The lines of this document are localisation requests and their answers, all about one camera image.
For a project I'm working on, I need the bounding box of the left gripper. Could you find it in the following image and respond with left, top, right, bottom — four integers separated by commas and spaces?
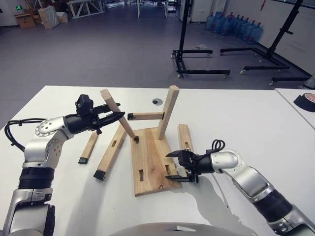
64, 102, 126, 135

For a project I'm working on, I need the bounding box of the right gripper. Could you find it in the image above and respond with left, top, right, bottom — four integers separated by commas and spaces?
165, 149, 214, 184

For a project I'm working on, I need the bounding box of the wooden leg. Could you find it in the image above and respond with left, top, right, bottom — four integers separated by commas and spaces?
93, 122, 127, 182
99, 88, 140, 144
157, 85, 180, 141
178, 123, 194, 158

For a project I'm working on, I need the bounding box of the wooden seat board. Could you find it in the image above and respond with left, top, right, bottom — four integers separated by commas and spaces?
129, 127, 183, 197

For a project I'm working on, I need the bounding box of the wooden cross bar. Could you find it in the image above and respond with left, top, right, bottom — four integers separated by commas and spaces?
127, 112, 165, 121
78, 132, 99, 165

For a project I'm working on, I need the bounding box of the black rolling rack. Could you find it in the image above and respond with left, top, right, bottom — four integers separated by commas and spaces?
170, 0, 232, 79
219, 0, 311, 86

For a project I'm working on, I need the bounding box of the cardboard box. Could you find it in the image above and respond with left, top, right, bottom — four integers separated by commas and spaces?
14, 12, 38, 30
37, 5, 62, 30

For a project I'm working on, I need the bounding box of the blue water bottle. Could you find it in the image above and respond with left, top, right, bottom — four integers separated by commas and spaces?
220, 14, 234, 37
205, 12, 217, 31
212, 12, 226, 34
246, 20, 259, 44
254, 22, 264, 43
240, 17, 252, 41
232, 14, 244, 37

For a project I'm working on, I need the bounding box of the black tape roll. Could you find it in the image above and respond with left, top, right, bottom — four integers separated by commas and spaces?
293, 92, 315, 113

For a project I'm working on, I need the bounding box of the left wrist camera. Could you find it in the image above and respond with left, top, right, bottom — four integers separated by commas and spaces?
75, 94, 95, 118

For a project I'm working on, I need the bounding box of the black cable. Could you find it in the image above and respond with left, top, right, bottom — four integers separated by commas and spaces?
206, 139, 226, 155
4, 118, 47, 152

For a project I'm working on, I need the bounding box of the white truss frame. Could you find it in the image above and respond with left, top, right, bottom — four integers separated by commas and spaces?
67, 0, 107, 19

